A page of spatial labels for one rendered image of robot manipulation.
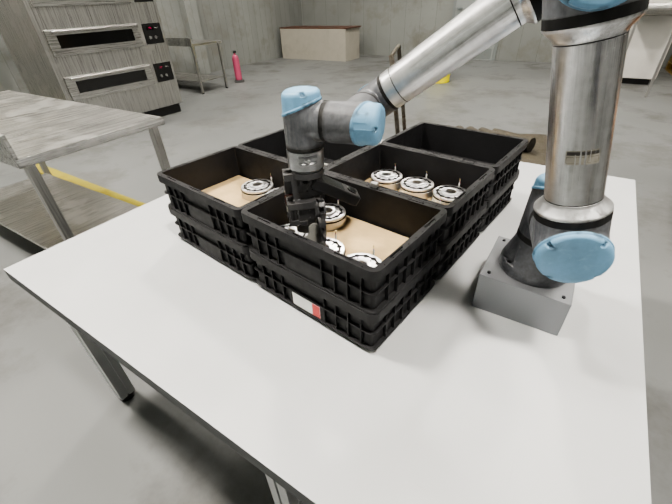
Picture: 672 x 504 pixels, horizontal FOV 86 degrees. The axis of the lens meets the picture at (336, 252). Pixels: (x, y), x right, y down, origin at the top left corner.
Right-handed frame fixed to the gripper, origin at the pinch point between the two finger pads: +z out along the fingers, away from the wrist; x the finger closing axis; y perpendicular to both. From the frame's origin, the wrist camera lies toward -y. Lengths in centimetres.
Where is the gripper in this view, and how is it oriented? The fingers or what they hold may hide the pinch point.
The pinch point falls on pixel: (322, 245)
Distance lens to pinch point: 87.1
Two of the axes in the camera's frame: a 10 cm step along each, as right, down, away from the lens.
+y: -9.8, 1.5, -1.5
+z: 0.4, 8.1, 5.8
